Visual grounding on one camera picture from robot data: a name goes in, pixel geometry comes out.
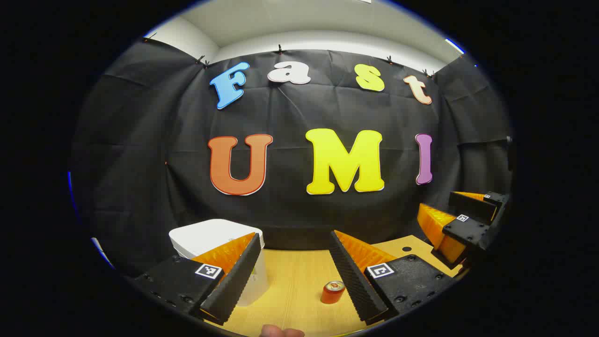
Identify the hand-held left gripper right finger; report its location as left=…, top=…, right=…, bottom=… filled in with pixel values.
left=328, top=229, right=458, bottom=327

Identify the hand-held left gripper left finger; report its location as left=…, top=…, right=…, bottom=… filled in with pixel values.
left=133, top=232, right=263, bottom=327

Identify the orange-red pop can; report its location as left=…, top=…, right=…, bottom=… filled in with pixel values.
left=321, top=280, right=346, bottom=305

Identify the white desktop garbage bin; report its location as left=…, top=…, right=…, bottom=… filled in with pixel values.
left=168, top=219, right=270, bottom=307

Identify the wooden desktop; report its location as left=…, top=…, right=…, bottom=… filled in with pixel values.
left=206, top=234, right=468, bottom=337

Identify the black backdrop cloth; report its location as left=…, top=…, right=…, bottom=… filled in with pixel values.
left=70, top=37, right=515, bottom=279

